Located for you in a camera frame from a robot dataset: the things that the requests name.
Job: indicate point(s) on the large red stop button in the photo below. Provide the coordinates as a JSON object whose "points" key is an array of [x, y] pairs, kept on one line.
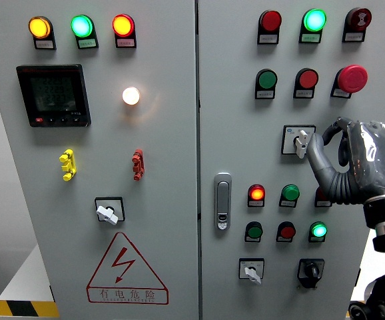
{"points": [[352, 78]]}

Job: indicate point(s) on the green push button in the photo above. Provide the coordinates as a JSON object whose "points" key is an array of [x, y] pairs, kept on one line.
{"points": [[290, 193], [254, 231], [267, 79]]}

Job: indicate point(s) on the green lit indicator lamp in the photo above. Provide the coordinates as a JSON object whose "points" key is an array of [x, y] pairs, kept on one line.
{"points": [[318, 230], [81, 26], [314, 20]]}

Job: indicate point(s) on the white cabinet plinth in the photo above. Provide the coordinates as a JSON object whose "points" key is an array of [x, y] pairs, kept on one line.
{"points": [[375, 266], [26, 283]]}

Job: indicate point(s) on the black cabinet hinge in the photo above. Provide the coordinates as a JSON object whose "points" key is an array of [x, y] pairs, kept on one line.
{"points": [[52, 294], [357, 277]]}

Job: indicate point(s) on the red-orange lit indicator lamp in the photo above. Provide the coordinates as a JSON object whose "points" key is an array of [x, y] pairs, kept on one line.
{"points": [[256, 193], [123, 25]]}

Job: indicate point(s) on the pale grey cabinet door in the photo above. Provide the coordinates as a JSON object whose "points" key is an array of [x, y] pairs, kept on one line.
{"points": [[166, 150], [239, 133]]}

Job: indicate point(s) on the red and black buzzer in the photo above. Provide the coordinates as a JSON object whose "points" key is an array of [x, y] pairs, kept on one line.
{"points": [[359, 18]]}

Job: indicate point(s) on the silver door lock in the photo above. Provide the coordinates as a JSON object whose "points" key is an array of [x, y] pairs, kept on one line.
{"points": [[222, 200]]}

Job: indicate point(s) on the red indicator lamp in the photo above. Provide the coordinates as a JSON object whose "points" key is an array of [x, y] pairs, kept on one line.
{"points": [[270, 20]]}

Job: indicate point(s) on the white glowing lamp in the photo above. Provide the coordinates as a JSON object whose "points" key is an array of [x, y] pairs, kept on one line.
{"points": [[131, 96]]}

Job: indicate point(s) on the red warning triangle sign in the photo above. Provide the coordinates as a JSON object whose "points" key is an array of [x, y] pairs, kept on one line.
{"points": [[123, 259]]}

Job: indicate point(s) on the black digital display meter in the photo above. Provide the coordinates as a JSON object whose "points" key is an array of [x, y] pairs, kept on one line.
{"points": [[54, 95]]}

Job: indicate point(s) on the yellow indicator lamp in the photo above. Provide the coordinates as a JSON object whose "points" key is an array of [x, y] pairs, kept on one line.
{"points": [[39, 27]]}

